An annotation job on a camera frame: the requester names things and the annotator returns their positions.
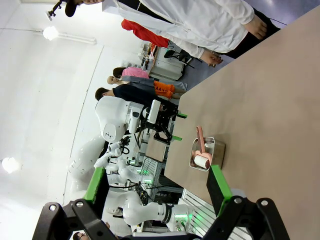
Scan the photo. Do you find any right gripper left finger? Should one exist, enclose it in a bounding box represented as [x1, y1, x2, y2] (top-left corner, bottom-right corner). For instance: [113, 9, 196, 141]
[31, 166, 118, 240]

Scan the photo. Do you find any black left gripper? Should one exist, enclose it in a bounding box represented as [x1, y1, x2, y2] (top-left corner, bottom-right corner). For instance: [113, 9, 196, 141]
[149, 104, 188, 145]

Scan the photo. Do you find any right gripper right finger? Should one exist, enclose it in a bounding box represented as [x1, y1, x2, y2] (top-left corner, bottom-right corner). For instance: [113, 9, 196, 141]
[203, 164, 291, 240]

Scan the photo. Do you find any person's left forearm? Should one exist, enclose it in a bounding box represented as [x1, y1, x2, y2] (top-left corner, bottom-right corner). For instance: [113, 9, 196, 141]
[197, 0, 255, 38]

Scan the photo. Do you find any person's right forearm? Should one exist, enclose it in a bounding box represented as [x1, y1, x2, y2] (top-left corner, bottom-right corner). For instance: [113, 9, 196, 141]
[172, 37, 207, 60]

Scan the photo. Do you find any person's right hand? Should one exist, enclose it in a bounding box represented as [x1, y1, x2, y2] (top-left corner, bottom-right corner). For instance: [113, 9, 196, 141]
[201, 49, 224, 67]

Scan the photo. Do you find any person's left hand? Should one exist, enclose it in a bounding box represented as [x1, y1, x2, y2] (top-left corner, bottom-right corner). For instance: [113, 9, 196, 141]
[246, 17, 268, 40]

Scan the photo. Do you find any white slotted panel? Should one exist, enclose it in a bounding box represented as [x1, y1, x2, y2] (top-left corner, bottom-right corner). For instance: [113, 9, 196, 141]
[178, 188, 253, 240]

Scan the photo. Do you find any brown background table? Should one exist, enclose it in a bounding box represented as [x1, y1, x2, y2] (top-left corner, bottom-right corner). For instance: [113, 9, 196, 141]
[145, 136, 169, 163]

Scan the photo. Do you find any pink lint roller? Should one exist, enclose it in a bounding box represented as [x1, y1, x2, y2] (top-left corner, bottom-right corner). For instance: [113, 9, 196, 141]
[193, 125, 213, 173]

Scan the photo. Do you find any mannequin in orange shorts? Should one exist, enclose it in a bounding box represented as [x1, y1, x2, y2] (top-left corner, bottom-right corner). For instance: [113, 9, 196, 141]
[106, 75, 188, 100]

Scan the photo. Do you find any rectangular steel tray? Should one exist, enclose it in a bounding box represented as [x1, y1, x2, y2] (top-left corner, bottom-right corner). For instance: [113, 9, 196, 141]
[189, 136, 227, 172]

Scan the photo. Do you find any gray slotted panel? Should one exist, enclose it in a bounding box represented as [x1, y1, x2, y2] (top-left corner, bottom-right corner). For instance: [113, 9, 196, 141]
[141, 156, 163, 181]

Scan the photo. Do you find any person with glasses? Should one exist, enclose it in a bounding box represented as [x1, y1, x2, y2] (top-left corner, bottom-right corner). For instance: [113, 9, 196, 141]
[71, 231, 90, 240]

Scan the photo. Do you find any man in dark sweater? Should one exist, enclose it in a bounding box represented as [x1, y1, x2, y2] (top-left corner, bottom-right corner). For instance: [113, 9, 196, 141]
[94, 84, 180, 113]

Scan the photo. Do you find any white cabinet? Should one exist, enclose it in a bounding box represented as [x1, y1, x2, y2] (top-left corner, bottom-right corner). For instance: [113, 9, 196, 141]
[149, 48, 186, 81]

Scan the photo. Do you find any person in pink shirt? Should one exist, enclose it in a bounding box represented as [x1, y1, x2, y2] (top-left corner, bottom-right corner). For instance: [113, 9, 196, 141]
[112, 66, 151, 80]

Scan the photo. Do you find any round ceiling light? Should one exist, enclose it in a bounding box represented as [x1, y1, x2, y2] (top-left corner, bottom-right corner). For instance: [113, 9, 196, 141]
[42, 25, 59, 41]
[1, 156, 21, 175]

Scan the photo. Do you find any person in white jacket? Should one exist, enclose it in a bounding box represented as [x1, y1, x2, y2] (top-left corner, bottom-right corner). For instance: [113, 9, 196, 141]
[64, 0, 282, 67]

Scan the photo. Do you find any ceiling light bar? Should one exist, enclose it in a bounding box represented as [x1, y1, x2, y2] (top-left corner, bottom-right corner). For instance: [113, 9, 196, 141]
[58, 31, 98, 46]

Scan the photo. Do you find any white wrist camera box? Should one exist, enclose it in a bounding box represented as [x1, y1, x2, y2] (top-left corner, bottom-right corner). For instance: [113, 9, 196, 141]
[146, 99, 161, 125]

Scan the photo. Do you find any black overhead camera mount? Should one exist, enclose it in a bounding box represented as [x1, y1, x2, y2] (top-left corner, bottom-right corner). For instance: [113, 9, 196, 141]
[45, 0, 63, 22]

